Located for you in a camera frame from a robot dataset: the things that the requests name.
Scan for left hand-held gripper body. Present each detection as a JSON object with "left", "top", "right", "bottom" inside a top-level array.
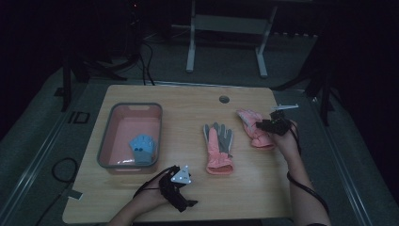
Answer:
[{"left": 159, "top": 165, "right": 192, "bottom": 209}]

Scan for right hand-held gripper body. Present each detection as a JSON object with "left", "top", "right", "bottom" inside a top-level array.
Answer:
[{"left": 266, "top": 104, "right": 299, "bottom": 137}]

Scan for pink patterned winter glove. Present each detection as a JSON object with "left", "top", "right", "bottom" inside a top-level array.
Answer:
[{"left": 236, "top": 108, "right": 276, "bottom": 150}]

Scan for pink glove with grey palm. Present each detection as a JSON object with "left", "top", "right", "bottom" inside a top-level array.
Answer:
[{"left": 202, "top": 121, "right": 235, "bottom": 176}]

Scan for pink basin with grey rim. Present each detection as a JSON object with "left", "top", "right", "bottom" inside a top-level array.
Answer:
[{"left": 97, "top": 102, "right": 164, "bottom": 175}]

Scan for person's left hand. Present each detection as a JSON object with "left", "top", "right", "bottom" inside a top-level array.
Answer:
[{"left": 136, "top": 173, "right": 173, "bottom": 209}]

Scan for person's right hand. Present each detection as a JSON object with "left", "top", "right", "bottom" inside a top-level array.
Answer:
[{"left": 271, "top": 121, "right": 301, "bottom": 158}]

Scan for black tripod stand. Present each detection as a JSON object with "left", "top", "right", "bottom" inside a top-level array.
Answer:
[
  {"left": 272, "top": 62, "right": 336, "bottom": 127},
  {"left": 54, "top": 46, "right": 128, "bottom": 113}
]

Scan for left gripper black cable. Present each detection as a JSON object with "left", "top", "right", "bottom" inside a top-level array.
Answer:
[{"left": 133, "top": 165, "right": 177, "bottom": 200}]

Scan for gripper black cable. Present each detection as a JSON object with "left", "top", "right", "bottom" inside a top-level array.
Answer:
[
  {"left": 286, "top": 121, "right": 331, "bottom": 218},
  {"left": 133, "top": 165, "right": 177, "bottom": 200}
]

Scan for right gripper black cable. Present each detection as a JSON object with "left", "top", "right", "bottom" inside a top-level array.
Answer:
[{"left": 286, "top": 121, "right": 331, "bottom": 218}]

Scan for white metal stand frame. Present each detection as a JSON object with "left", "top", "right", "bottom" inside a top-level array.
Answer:
[{"left": 170, "top": 0, "right": 279, "bottom": 79}]

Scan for black looped floor cable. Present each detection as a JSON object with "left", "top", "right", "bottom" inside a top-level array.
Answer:
[{"left": 33, "top": 157, "right": 79, "bottom": 226}]

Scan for black floor cables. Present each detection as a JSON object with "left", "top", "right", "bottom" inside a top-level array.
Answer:
[{"left": 136, "top": 40, "right": 156, "bottom": 87}]

